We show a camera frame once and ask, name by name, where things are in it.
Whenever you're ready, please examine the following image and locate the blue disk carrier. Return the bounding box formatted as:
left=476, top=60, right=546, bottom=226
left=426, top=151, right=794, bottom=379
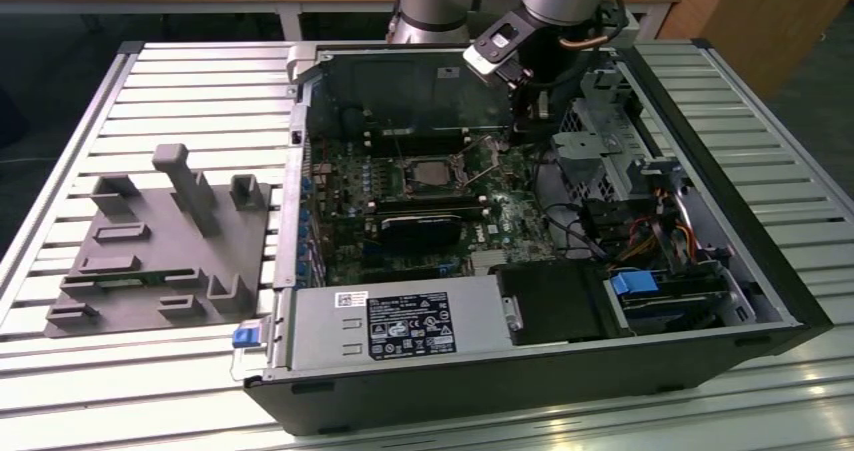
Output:
left=608, top=268, right=729, bottom=335

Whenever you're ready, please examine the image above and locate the silver CPU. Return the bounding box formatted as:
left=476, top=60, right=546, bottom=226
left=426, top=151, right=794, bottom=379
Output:
left=408, top=160, right=453, bottom=186

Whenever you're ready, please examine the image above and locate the metal socket cover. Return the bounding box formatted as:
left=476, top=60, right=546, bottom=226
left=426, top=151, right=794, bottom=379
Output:
left=453, top=138, right=510, bottom=185

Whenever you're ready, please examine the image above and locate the grey parts rack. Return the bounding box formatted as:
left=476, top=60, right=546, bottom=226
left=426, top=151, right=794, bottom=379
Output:
left=41, top=142, right=277, bottom=341

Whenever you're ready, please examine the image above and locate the grey power supply unit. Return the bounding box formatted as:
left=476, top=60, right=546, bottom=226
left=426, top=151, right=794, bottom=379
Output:
left=262, top=274, right=521, bottom=373

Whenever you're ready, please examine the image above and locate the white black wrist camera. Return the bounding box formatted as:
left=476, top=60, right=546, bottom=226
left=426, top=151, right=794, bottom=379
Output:
left=462, top=9, right=537, bottom=91

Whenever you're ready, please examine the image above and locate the black plastic bay box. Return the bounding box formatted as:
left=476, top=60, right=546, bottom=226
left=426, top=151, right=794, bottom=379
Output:
left=489, top=262, right=616, bottom=348

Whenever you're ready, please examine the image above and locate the black graphics card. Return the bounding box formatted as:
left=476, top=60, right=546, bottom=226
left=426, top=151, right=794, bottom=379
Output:
left=377, top=213, right=465, bottom=249

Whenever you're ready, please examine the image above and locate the blue plastic latch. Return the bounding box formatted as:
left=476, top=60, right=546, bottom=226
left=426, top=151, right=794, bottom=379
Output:
left=231, top=322, right=262, bottom=348

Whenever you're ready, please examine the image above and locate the black looped cable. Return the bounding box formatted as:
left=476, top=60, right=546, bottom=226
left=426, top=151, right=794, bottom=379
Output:
left=538, top=198, right=613, bottom=265

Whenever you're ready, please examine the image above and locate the CPU socket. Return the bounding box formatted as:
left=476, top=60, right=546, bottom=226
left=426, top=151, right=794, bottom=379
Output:
left=393, top=153, right=473, bottom=196

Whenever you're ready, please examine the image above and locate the small silver heatsink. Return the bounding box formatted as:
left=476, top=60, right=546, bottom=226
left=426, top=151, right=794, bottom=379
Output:
left=469, top=249, right=510, bottom=268

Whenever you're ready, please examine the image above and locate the wooden cabinet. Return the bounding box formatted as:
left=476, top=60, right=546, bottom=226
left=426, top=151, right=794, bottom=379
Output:
left=657, top=0, right=854, bottom=101

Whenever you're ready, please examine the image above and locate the coloured power wire bundle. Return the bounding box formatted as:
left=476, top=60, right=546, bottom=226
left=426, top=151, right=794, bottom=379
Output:
left=617, top=185, right=706, bottom=275

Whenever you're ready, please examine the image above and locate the green motherboard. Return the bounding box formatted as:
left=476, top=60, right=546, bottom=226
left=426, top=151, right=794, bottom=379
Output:
left=298, top=133, right=569, bottom=290

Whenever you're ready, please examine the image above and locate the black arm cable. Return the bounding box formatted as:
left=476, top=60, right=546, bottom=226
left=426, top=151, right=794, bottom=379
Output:
left=558, top=0, right=634, bottom=53

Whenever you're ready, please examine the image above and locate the perforated metal drive cage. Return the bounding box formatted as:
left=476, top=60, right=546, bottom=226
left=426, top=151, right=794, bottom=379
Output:
left=548, top=69, right=686, bottom=203

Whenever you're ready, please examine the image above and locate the black PC case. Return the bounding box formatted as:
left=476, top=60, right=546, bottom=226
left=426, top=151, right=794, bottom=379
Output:
left=241, top=38, right=837, bottom=436

